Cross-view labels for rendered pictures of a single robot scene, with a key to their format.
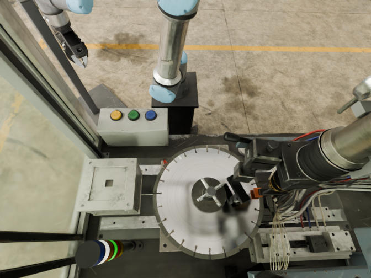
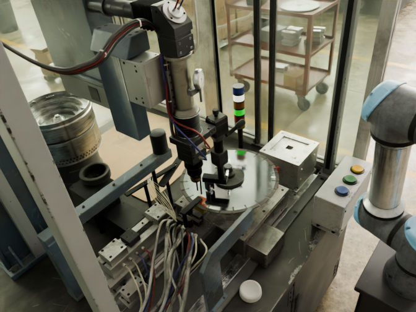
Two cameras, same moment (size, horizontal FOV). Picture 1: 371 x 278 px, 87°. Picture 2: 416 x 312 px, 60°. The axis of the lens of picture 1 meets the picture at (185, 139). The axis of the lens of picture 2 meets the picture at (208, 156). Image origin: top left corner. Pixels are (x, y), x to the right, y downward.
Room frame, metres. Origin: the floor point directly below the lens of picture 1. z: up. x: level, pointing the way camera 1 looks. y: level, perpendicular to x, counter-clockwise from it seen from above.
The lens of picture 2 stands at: (0.85, -0.77, 1.80)
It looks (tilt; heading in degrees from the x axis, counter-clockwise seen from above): 37 degrees down; 140
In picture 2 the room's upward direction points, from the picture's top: 6 degrees counter-clockwise
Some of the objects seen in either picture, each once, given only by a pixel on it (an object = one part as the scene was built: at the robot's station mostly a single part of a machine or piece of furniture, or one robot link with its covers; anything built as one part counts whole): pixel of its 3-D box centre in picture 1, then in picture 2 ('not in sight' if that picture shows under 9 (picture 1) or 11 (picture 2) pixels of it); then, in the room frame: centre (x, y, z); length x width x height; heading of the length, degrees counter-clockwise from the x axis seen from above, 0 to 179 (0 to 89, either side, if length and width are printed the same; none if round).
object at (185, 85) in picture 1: (174, 81); (413, 268); (0.73, 0.09, 0.80); 0.15 x 0.15 x 0.10
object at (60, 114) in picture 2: not in sight; (67, 141); (-0.61, -0.37, 0.93); 0.31 x 0.31 x 0.36
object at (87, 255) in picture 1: (90, 253); (238, 89); (-0.04, 0.16, 1.14); 0.05 x 0.04 x 0.03; 7
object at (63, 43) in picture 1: (66, 35); not in sight; (0.68, 0.52, 1.05); 0.09 x 0.08 x 0.12; 47
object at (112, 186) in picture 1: (115, 187); (288, 161); (0.15, 0.25, 0.82); 0.18 x 0.18 x 0.15; 7
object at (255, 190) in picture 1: (267, 193); (194, 210); (0.16, -0.28, 0.95); 0.10 x 0.03 x 0.07; 97
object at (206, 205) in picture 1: (208, 194); (228, 174); (0.13, -0.09, 0.96); 0.11 x 0.11 x 0.03
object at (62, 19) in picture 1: (56, 16); not in sight; (0.68, 0.52, 1.13); 0.08 x 0.08 x 0.05
